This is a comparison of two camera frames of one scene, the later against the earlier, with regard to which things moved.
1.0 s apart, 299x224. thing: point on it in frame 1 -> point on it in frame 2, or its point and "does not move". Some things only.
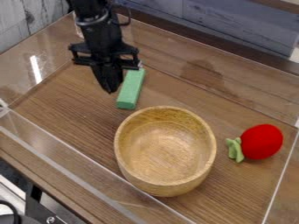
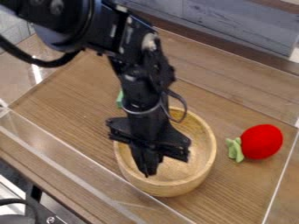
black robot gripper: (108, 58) -> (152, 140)
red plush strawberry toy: (259, 143) does not move
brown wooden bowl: (166, 147) does not move
